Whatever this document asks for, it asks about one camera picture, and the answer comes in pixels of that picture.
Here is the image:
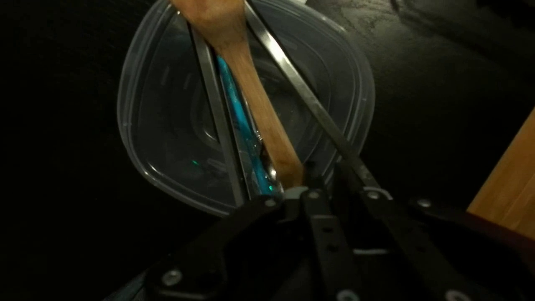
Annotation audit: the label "clear plastic food container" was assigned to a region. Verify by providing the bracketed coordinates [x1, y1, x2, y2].
[115, 0, 376, 217]

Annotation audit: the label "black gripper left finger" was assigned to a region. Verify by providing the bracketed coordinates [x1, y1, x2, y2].
[145, 185, 362, 301]

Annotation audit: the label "black metal tongs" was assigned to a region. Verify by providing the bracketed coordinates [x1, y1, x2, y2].
[187, 0, 391, 205]

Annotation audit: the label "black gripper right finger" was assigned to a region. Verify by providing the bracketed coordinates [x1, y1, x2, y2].
[332, 160, 535, 301]

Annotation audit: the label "teal plastic utensil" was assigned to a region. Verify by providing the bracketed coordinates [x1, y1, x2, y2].
[215, 53, 282, 197]

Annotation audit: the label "wooden spoon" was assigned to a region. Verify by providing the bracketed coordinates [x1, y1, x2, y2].
[168, 0, 305, 188]

